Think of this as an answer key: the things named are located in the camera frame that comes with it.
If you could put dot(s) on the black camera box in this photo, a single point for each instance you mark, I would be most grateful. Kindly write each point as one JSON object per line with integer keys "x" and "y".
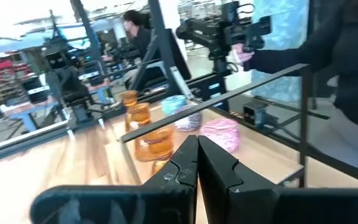
{"x": 255, "y": 113}

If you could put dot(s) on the blue-grey metal table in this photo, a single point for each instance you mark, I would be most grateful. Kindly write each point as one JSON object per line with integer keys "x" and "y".
{"x": 26, "y": 109}

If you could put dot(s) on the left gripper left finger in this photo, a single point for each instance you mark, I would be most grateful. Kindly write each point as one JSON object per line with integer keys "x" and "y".
{"x": 135, "y": 205}

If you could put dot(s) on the person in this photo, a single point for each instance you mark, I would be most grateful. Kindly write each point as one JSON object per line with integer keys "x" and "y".
{"x": 140, "y": 37}
{"x": 353, "y": 62}

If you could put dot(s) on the blue patterned panel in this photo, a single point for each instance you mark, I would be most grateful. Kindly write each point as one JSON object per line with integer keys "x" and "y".
{"x": 278, "y": 46}

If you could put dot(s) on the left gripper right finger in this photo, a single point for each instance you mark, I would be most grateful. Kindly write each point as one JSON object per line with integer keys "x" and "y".
{"x": 259, "y": 205}

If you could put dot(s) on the wooden shelf riser black legs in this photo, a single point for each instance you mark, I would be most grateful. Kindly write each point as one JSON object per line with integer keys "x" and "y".
{"x": 253, "y": 158}

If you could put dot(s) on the amber glass candlestick holder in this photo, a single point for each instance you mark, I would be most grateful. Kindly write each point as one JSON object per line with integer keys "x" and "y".
{"x": 129, "y": 98}
{"x": 157, "y": 144}
{"x": 138, "y": 115}

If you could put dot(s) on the person's hand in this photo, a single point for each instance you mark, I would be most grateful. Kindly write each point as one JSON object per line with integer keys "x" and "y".
{"x": 242, "y": 54}

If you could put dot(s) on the black box white label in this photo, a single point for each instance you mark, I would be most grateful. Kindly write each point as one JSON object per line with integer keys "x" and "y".
{"x": 35, "y": 90}

